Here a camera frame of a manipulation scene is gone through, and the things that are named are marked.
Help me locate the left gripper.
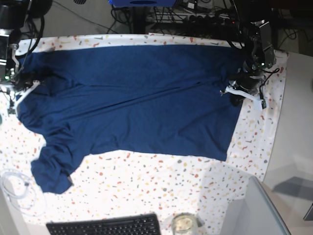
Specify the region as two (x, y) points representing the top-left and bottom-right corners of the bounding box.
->
(229, 70), (264, 107)

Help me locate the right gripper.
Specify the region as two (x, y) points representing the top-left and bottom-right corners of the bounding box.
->
(11, 72), (39, 92)

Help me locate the navy blue t-shirt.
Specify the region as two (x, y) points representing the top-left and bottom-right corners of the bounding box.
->
(18, 45), (244, 194)

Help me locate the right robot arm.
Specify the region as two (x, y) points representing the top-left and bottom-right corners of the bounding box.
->
(0, 0), (52, 91)

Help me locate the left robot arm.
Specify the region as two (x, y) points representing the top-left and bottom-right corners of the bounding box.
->
(224, 0), (275, 111)

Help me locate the terrazzo pattern table cover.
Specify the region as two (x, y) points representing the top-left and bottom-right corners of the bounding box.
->
(0, 34), (288, 235)

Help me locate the grey laptop computer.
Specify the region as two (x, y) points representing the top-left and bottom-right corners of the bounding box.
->
(220, 176), (290, 235)

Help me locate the blue box with oval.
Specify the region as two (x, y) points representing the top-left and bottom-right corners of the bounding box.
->
(109, 0), (181, 7)

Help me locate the clear glass jar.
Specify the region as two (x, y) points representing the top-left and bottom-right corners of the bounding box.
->
(171, 213), (198, 235)

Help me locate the black computer keyboard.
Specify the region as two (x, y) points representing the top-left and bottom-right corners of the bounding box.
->
(46, 213), (161, 235)

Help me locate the coiled white cable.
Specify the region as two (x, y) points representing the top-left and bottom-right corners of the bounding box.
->
(0, 169), (48, 217)

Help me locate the black wire rack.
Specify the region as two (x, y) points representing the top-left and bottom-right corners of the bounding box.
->
(145, 6), (223, 24)

